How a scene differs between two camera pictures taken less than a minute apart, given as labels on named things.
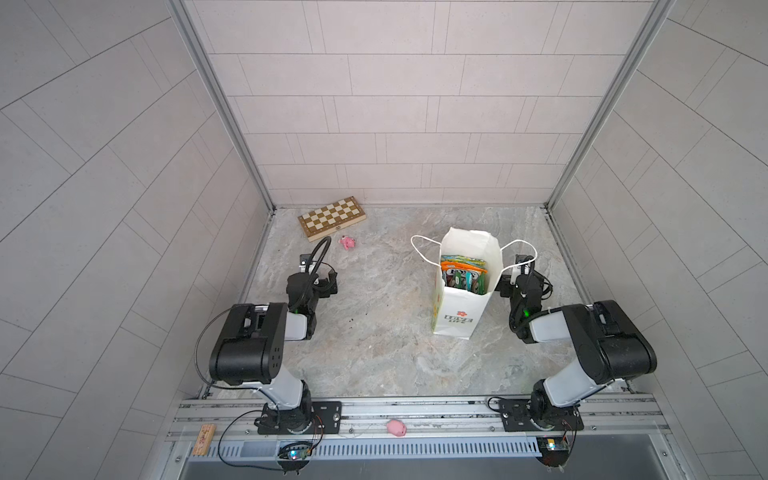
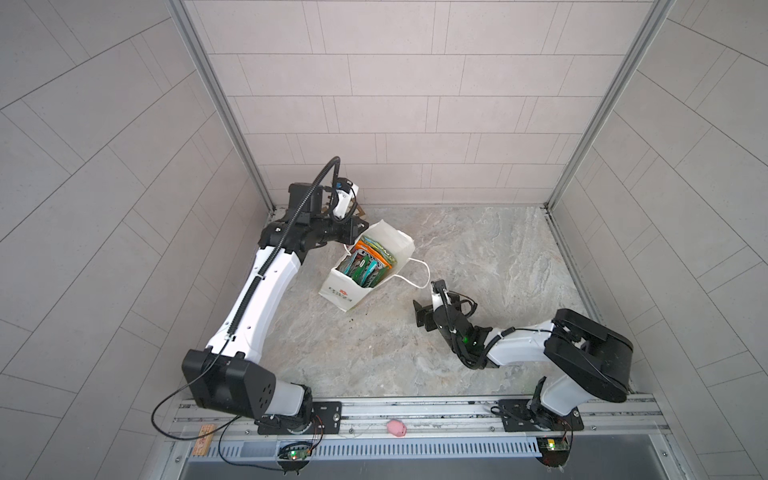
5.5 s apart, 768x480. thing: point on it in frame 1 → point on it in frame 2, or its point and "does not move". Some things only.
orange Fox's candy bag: x=451 y=265 → x=375 y=257
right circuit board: x=554 y=450 does not move
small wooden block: x=204 y=439 does not move
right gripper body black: x=507 y=290 → x=456 y=349
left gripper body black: x=320 y=290 → x=328 y=229
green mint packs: x=465 y=278 → x=366 y=262
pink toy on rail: x=396 y=427 does not move
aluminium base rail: x=577 y=427 does not move
